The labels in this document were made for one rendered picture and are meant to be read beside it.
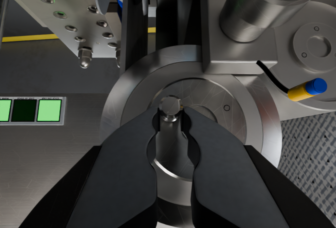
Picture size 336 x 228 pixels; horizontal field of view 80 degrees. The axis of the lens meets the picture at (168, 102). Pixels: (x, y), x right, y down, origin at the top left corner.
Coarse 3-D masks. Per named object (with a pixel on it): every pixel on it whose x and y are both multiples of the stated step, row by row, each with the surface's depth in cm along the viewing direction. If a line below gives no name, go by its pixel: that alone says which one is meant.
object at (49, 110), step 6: (42, 102) 49; (48, 102) 49; (54, 102) 49; (42, 108) 49; (48, 108) 49; (54, 108) 49; (42, 114) 49; (48, 114) 49; (54, 114) 49; (42, 120) 48; (48, 120) 48; (54, 120) 48
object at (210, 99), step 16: (176, 80) 15; (192, 80) 15; (208, 80) 15; (160, 96) 15; (192, 96) 15; (208, 96) 15; (224, 96) 15; (208, 112) 15; (224, 112) 15; (240, 112) 15; (160, 128) 14; (176, 128) 15; (240, 128) 14; (160, 144) 14; (176, 144) 14; (160, 160) 14; (176, 160) 14; (176, 176) 14
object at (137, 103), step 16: (176, 64) 17; (192, 64) 17; (144, 80) 17; (160, 80) 17; (224, 80) 17; (144, 96) 16; (240, 96) 17; (128, 112) 16; (256, 112) 16; (256, 128) 16; (256, 144) 16; (160, 176) 15; (160, 192) 15; (176, 192) 15
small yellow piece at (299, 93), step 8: (272, 80) 14; (312, 80) 11; (320, 80) 11; (280, 88) 13; (296, 88) 12; (304, 88) 11; (312, 88) 11; (320, 88) 11; (288, 96) 13; (296, 96) 12; (304, 96) 12
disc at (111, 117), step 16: (176, 48) 18; (192, 48) 18; (144, 64) 17; (160, 64) 17; (128, 80) 17; (240, 80) 17; (256, 80) 17; (112, 96) 17; (128, 96) 17; (256, 96) 17; (112, 112) 16; (272, 112) 17; (112, 128) 16; (272, 128) 16; (272, 144) 16; (272, 160) 16; (160, 208) 15; (176, 208) 15; (176, 224) 15; (192, 224) 15
